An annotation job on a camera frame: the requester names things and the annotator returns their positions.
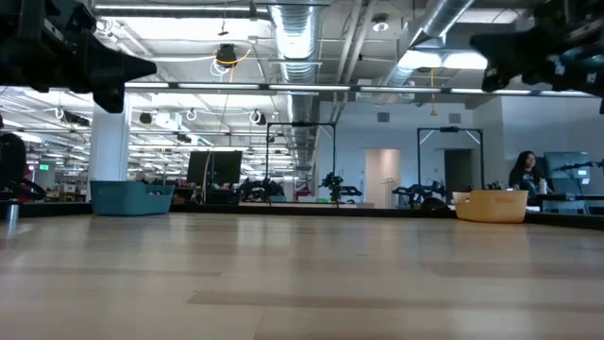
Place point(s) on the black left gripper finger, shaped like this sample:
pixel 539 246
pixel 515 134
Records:
pixel 104 71

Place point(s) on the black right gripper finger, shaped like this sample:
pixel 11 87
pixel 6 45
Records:
pixel 519 52

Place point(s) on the black background robot arm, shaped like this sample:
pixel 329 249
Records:
pixel 415 191
pixel 259 189
pixel 335 181

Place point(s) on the white building pillar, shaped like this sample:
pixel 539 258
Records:
pixel 108 151

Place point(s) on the person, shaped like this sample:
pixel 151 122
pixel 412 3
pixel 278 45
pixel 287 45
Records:
pixel 524 175
pixel 11 160

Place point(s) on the teal plastic bin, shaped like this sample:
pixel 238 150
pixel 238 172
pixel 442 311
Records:
pixel 127 200

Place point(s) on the black computer monitor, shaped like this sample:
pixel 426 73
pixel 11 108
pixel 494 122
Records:
pixel 222 167

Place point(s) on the yellow plastic bin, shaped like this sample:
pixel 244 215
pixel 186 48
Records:
pixel 495 208

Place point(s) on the silver metal cylinder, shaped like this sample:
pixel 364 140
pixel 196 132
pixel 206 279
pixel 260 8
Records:
pixel 11 215

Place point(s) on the black overhead light bar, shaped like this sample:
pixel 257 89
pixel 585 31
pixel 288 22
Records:
pixel 351 88

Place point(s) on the pale pink door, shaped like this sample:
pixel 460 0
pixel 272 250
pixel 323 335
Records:
pixel 382 170

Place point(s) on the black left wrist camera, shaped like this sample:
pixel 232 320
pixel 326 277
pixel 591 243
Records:
pixel 109 100

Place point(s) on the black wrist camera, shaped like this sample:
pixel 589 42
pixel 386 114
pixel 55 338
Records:
pixel 493 81
pixel 109 100

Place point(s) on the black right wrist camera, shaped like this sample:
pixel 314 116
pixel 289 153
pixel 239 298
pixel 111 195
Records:
pixel 493 81

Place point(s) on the black gantry frame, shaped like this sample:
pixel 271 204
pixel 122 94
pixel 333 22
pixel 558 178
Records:
pixel 448 129
pixel 302 124

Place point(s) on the grey wall monitor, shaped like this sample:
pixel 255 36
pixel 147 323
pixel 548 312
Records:
pixel 566 163

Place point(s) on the black aluminium table frame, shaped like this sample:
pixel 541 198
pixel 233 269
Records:
pixel 557 218

